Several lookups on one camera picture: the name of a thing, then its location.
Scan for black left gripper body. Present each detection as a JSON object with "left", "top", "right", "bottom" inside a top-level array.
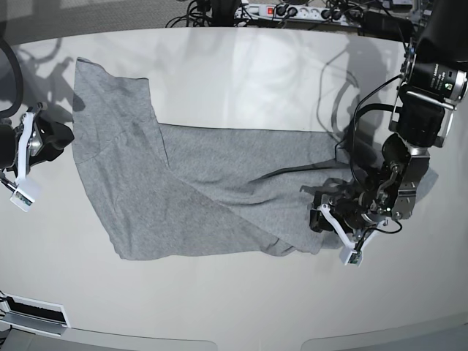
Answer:
[{"left": 309, "top": 190, "right": 384, "bottom": 238}]

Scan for grey t-shirt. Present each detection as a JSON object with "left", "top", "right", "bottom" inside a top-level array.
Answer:
[{"left": 72, "top": 58, "right": 351, "bottom": 260}]

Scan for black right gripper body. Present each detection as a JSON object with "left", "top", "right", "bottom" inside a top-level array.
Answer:
[{"left": 29, "top": 115, "right": 75, "bottom": 165}]

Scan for tangled black cables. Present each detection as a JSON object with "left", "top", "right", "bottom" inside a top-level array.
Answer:
[{"left": 164, "top": 0, "right": 257, "bottom": 29}]

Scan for black power adapter box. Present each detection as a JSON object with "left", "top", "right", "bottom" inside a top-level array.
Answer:
[{"left": 361, "top": 12, "right": 413, "bottom": 42}]

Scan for white power strip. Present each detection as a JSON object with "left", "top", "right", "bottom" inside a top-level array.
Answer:
[{"left": 234, "top": 2, "right": 351, "bottom": 26}]

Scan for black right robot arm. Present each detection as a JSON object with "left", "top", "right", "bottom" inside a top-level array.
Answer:
[{"left": 1, "top": 38, "right": 75, "bottom": 175}]

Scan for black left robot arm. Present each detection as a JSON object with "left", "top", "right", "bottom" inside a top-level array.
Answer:
[{"left": 309, "top": 1, "right": 467, "bottom": 241}]

